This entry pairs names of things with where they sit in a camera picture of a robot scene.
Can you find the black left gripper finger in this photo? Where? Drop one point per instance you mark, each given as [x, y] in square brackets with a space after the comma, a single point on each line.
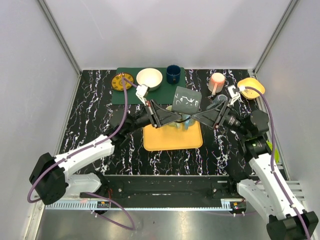
[168, 119]
[162, 112]

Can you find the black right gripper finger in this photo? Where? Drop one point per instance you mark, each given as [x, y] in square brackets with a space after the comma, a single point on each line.
[206, 118]
[215, 106]

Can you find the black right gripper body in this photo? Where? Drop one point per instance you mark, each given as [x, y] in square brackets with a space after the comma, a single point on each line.
[227, 117]

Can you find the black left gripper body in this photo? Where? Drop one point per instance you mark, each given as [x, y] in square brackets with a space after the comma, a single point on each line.
[153, 115]

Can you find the grey mug white inside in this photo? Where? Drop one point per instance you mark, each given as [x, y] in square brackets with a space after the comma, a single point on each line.
[219, 99]

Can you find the orange and blue mug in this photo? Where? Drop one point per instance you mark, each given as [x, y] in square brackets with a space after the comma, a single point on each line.
[187, 121]

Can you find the pink mug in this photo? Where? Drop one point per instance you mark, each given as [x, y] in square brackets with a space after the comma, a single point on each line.
[216, 83]

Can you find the dark teal mug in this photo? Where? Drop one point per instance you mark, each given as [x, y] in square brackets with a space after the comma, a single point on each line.
[186, 101]

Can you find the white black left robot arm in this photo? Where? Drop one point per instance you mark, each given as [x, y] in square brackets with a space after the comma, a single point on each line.
[50, 178]

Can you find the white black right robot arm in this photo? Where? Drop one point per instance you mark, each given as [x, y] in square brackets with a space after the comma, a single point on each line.
[284, 215]

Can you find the light green mug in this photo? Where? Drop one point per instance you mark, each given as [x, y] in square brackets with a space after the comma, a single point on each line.
[175, 124]

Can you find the navy blue mug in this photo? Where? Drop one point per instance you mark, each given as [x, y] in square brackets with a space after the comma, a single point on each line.
[173, 73]

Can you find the yellow serving tray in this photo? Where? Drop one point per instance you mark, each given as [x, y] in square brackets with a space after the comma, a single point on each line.
[168, 138]

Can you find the dark green placemat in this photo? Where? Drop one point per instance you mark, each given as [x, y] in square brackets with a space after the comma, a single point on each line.
[163, 95]

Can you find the yellow square dish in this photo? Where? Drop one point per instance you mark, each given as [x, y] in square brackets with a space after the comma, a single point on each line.
[250, 94]

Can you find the white bowl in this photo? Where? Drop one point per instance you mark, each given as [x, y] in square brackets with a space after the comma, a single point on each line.
[150, 77]

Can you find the yellow patterned plate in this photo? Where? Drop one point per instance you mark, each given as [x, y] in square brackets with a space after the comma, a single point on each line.
[116, 82]

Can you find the aluminium frame rail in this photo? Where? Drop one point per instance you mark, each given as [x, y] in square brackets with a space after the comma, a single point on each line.
[296, 188]

